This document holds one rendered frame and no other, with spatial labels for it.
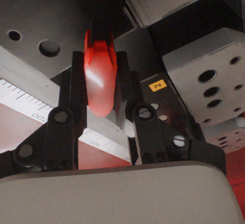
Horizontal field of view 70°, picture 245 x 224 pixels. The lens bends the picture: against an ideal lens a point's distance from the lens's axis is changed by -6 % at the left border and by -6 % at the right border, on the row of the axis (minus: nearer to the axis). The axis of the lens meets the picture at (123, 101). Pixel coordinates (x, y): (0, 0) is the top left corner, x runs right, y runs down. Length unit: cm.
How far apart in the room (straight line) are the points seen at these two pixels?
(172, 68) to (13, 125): 19
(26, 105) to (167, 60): 14
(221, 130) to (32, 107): 29
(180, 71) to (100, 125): 12
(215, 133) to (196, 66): 19
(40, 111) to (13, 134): 7
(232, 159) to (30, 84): 77
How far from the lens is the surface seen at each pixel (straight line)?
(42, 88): 18
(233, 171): 83
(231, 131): 35
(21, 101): 20
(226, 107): 26
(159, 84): 18
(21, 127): 25
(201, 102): 22
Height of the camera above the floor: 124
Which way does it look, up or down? 20 degrees up
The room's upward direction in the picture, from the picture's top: 113 degrees counter-clockwise
